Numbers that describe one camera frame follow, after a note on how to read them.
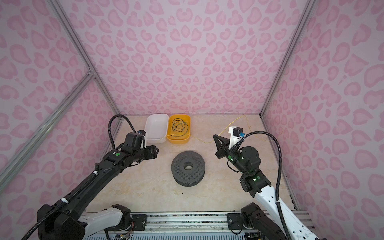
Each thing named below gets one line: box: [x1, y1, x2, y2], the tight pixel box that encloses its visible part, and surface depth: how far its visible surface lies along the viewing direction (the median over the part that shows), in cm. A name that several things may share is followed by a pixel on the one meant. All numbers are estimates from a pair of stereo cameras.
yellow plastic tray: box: [166, 114, 191, 144], surface depth 112 cm
